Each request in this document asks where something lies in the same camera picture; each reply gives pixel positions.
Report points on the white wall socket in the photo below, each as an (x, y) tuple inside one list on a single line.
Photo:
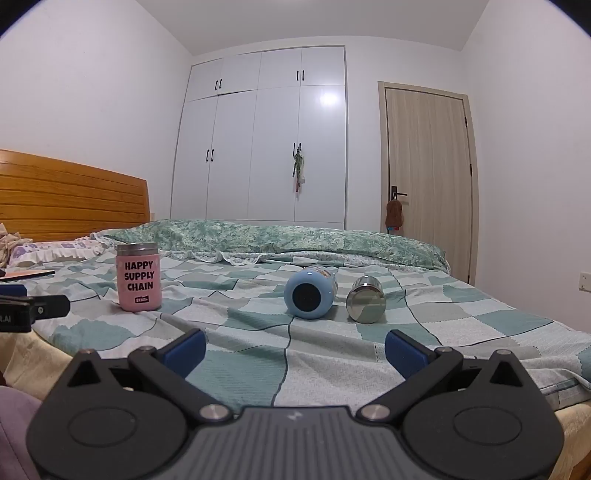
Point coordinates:
[(586, 281)]

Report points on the green floral quilt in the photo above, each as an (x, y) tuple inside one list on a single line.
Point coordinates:
[(277, 237)]

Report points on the light wooden door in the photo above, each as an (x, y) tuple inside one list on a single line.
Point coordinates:
[(427, 175)]

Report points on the beige mattress cover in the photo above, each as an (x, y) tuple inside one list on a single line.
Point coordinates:
[(27, 357)]

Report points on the purple cloth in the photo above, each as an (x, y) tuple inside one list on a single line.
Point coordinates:
[(14, 429)]

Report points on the green hanging bundle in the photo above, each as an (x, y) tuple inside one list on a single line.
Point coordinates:
[(299, 168)]

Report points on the purple floral pillow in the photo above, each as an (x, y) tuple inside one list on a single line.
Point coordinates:
[(51, 251)]

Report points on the green checked bed sheet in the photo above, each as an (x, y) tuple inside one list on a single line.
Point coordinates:
[(277, 332)]

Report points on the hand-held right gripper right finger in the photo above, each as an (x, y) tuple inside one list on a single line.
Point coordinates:
[(405, 353)]

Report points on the pink cup with black print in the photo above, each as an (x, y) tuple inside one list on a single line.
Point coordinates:
[(138, 277)]

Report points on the brown hanging pouch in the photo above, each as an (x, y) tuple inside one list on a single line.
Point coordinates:
[(395, 214)]

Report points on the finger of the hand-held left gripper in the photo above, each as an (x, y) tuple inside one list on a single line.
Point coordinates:
[(51, 307), (11, 290)]

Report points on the light blue cup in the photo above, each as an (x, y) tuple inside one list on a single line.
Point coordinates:
[(307, 295)]

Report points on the wooden headboard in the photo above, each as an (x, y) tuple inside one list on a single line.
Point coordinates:
[(69, 198)]

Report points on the white wardrobe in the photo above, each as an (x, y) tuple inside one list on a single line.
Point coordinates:
[(258, 138)]

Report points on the dark flat phone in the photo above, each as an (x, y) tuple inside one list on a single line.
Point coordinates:
[(27, 275)]

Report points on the beige crumpled cloth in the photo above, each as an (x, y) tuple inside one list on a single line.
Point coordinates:
[(11, 244)]

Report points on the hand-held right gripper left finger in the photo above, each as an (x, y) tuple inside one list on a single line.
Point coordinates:
[(187, 353)]

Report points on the stainless steel cup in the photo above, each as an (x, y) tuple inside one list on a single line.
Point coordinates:
[(365, 302)]

